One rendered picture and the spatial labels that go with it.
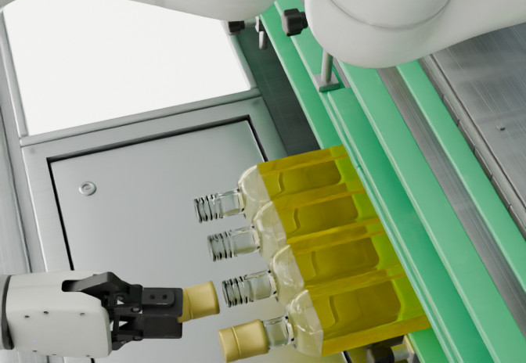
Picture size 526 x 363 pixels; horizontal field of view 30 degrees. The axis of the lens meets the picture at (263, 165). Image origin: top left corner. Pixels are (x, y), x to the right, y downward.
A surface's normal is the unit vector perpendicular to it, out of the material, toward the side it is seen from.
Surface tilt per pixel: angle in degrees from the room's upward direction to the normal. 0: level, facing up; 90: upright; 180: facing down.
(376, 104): 90
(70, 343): 74
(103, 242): 90
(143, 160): 90
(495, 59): 90
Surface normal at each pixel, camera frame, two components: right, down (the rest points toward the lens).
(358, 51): -0.26, 0.91
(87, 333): 0.00, 0.77
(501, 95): 0.01, -0.65
